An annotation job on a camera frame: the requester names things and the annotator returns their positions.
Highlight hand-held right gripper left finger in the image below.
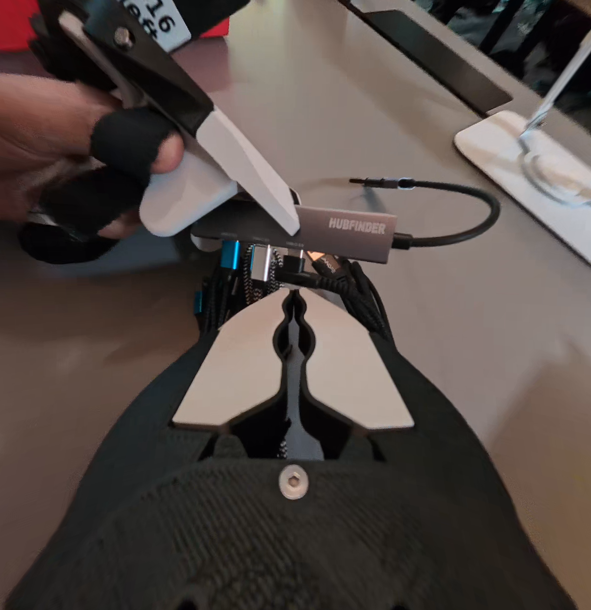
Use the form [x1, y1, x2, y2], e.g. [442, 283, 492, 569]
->
[171, 287, 296, 437]

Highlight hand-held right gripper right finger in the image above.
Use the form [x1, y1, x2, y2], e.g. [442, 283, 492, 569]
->
[295, 288, 416, 437]

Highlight blue braided usb cable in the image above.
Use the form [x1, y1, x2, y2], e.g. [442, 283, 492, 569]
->
[194, 240, 244, 334]

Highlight white black braided cable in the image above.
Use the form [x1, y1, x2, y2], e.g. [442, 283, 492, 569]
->
[240, 243, 284, 306]

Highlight black braided hdmi cable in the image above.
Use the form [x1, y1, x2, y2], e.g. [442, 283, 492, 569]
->
[307, 250, 396, 346]

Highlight black angled usb-c cable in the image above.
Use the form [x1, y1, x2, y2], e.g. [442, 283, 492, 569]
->
[276, 255, 334, 291]

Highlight grey usb hub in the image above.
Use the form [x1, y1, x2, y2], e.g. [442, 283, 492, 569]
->
[191, 191, 398, 265]

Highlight black hub cable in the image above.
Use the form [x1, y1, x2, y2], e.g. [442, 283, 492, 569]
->
[349, 175, 501, 251]

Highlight person's left hand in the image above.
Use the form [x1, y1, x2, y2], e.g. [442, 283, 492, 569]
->
[0, 73, 185, 240]

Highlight red storage bin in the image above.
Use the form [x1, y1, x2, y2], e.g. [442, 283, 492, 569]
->
[0, 0, 230, 52]

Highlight white base document stand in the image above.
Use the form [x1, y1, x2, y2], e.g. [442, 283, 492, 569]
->
[454, 29, 591, 271]

